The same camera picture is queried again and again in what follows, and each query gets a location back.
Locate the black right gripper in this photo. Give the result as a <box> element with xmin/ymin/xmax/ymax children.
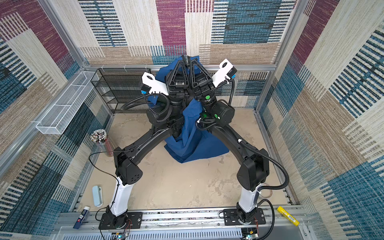
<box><xmin>189</xmin><ymin>59</ymin><xmax>218</xmax><ymax>114</ymax></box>

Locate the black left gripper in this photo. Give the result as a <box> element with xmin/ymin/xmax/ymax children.
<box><xmin>160</xmin><ymin>69</ymin><xmax>186</xmax><ymax>122</ymax></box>

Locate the white wire mesh basket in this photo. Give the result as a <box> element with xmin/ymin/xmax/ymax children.
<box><xmin>36</xmin><ymin>71</ymin><xmax>95</xmax><ymax>135</ymax></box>

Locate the blue white glue stick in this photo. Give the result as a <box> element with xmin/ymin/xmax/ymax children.
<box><xmin>73</xmin><ymin>206</ymin><xmax>90</xmax><ymax>230</ymax></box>

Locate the yellow marker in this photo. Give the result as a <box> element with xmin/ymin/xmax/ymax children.
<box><xmin>277</xmin><ymin>206</ymin><xmax>300</xmax><ymax>227</ymax></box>

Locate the clear tape roll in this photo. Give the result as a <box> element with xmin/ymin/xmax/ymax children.
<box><xmin>260</xmin><ymin>189</ymin><xmax>273</xmax><ymax>199</ymax></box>

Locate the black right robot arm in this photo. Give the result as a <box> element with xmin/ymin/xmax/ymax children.
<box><xmin>183</xmin><ymin>56</ymin><xmax>290</xmax><ymax>225</ymax></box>

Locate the metal cup of pens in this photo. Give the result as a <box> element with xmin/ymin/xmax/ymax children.
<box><xmin>91</xmin><ymin>129</ymin><xmax>115</xmax><ymax>157</ymax></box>

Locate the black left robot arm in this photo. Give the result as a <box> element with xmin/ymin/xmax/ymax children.
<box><xmin>99</xmin><ymin>56</ymin><xmax>191</xmax><ymax>231</ymax></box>

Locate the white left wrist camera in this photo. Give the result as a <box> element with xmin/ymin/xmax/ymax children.
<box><xmin>141</xmin><ymin>72</ymin><xmax>169</xmax><ymax>96</ymax></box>

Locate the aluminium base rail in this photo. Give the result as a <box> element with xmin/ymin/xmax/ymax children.
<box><xmin>50</xmin><ymin>205</ymin><xmax>317</xmax><ymax>240</ymax></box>

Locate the black wire mesh shelf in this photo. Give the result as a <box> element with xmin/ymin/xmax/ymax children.
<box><xmin>91</xmin><ymin>68</ymin><xmax>151</xmax><ymax>114</ymax></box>

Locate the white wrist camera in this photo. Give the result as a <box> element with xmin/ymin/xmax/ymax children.
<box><xmin>141</xmin><ymin>72</ymin><xmax>169</xmax><ymax>96</ymax></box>
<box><xmin>212</xmin><ymin>59</ymin><xmax>237</xmax><ymax>88</ymax></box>

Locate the blue zip jacket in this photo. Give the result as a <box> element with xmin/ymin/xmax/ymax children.
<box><xmin>155</xmin><ymin>57</ymin><xmax>229</xmax><ymax>163</ymax></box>

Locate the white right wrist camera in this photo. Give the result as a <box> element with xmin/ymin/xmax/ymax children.
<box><xmin>212</xmin><ymin>59</ymin><xmax>237</xmax><ymax>88</ymax></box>

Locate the pale blue flat case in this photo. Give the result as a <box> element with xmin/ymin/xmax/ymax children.
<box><xmin>92</xmin><ymin>186</ymin><xmax>103</xmax><ymax>207</ymax></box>

